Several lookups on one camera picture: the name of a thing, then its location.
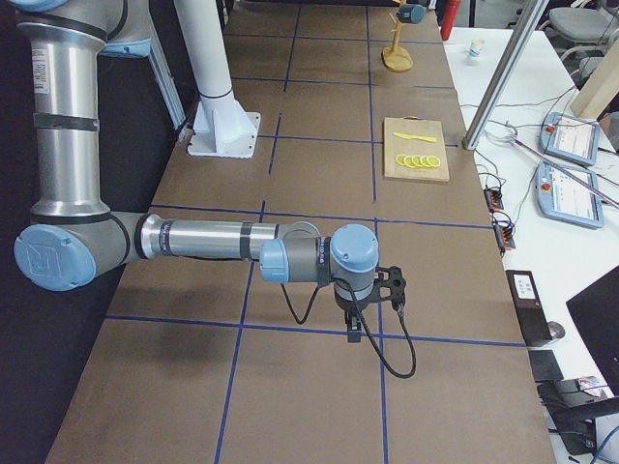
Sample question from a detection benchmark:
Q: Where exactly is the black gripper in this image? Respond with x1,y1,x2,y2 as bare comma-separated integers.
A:
334,282,380,343

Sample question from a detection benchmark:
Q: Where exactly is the teal ribbed mug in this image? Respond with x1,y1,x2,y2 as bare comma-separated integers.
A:
396,3,427,24

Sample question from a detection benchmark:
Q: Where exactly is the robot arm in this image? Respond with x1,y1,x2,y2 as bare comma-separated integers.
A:
14,1,380,342

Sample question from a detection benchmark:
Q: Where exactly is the wooden cup storage rack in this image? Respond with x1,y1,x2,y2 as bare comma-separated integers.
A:
381,0,413,73

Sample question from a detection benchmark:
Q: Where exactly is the white paper cup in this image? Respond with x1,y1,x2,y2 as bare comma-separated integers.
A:
467,38,486,65

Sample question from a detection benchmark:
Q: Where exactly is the orange black connector hub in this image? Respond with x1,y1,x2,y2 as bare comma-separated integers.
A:
483,188,504,212
492,219,516,253

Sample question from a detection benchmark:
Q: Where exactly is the black box with label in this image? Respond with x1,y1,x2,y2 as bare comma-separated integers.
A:
506,270,552,347

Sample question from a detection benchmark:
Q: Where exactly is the bamboo cutting board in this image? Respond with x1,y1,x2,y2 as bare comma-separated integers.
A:
383,117,450,183

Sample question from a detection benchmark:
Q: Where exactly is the wooden knife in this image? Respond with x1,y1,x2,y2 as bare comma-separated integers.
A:
392,131,438,143

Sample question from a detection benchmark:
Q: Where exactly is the black monitor corner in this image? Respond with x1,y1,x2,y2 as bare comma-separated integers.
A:
567,271,618,394

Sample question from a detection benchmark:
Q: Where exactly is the teach pendant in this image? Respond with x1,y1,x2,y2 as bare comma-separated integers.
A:
540,112,601,167
535,162,604,229

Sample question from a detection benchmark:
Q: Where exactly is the red fire extinguisher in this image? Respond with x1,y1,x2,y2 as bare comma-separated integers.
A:
440,0,461,41

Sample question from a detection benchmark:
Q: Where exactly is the grey office chair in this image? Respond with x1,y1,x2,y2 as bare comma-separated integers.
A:
547,7,618,62

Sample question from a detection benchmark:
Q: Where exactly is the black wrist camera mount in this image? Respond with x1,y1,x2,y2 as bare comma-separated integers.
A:
372,266,406,312

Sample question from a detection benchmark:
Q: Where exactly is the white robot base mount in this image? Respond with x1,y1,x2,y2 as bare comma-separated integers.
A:
174,0,261,159

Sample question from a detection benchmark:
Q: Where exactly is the aluminium frame post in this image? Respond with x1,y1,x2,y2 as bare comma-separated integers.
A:
462,0,548,151

